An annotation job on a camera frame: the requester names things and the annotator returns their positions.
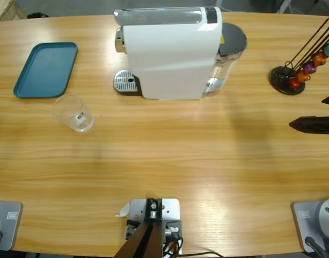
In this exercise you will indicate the white capsule coffee machine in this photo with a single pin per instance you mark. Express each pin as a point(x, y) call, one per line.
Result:
point(169, 53)

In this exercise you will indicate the clear glass cup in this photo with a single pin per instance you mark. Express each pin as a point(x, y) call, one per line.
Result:
point(73, 118)

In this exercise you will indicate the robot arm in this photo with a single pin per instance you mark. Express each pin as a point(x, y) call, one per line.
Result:
point(309, 215)
point(8, 223)

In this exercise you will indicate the orange coffee capsule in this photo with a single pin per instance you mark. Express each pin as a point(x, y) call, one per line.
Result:
point(320, 58)
point(303, 76)

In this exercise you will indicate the purple coffee capsule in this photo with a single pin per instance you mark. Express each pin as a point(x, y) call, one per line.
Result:
point(310, 67)

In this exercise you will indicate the red coffee capsule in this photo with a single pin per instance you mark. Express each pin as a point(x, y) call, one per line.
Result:
point(294, 84)

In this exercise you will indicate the black capsule holder stand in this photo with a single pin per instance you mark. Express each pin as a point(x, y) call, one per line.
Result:
point(279, 76)

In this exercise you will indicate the clear water tank dark lid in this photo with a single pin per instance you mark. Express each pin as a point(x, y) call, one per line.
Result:
point(231, 40)

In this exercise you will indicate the metal drip tray grille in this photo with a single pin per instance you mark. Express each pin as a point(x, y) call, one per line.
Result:
point(124, 80)

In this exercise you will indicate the white tape piece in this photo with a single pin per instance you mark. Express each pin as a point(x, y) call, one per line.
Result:
point(124, 209)

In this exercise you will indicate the teal plastic tray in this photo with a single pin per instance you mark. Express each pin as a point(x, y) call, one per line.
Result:
point(46, 70)

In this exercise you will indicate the black floor object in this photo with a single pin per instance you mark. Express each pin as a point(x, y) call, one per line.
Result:
point(36, 15)

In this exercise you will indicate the white chair frame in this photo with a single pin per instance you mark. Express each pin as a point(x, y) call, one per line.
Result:
point(286, 6)

